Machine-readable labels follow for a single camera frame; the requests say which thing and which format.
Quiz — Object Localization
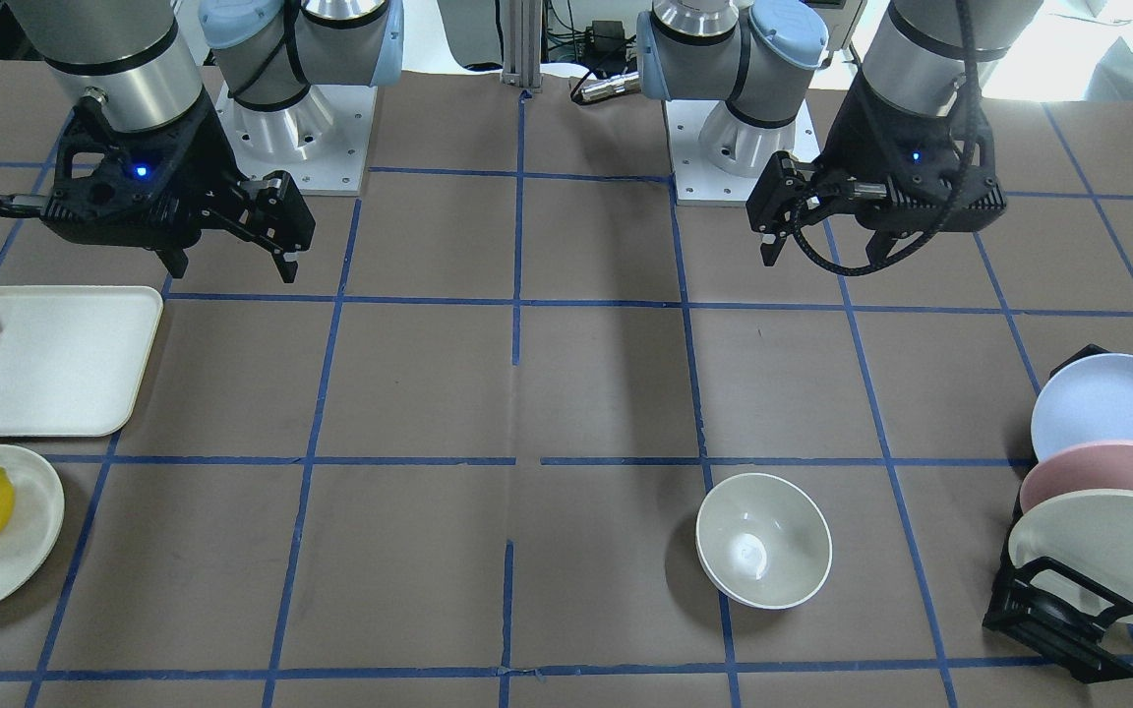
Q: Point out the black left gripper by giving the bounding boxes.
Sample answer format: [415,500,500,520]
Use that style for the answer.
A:
[746,75,1007,276]

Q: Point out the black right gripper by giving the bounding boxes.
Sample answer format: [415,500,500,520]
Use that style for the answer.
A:
[0,92,316,285]

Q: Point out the white bowl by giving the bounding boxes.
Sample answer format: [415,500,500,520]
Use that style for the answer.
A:
[695,472,835,611]

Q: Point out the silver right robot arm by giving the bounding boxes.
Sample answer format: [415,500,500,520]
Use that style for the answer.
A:
[0,1,404,283]

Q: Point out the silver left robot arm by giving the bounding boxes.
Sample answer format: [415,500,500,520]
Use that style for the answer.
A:
[634,1,1036,278]

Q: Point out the white rectangular tray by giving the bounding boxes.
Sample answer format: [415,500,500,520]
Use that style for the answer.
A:
[0,285,163,438]

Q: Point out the silver connector plug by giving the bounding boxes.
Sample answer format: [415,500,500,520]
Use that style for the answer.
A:
[569,71,641,106]

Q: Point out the light blue plate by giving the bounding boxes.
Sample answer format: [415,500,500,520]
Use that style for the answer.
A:
[1030,353,1133,461]

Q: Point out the white round plate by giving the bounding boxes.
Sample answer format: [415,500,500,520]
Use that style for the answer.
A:
[0,444,66,602]

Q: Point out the pink plate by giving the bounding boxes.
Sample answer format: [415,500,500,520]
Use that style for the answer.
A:
[1019,440,1133,512]

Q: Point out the cream plate in rack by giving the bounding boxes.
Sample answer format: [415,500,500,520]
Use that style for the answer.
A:
[1007,489,1133,622]

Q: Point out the black dish rack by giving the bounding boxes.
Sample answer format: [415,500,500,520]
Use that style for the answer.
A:
[982,344,1133,684]

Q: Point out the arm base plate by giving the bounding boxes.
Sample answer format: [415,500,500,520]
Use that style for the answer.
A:
[216,86,380,197]
[664,100,821,207]

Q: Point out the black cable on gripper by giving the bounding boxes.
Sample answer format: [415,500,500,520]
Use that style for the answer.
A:
[791,0,983,278]

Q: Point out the aluminium frame post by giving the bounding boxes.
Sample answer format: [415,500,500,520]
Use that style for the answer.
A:
[499,0,544,97]

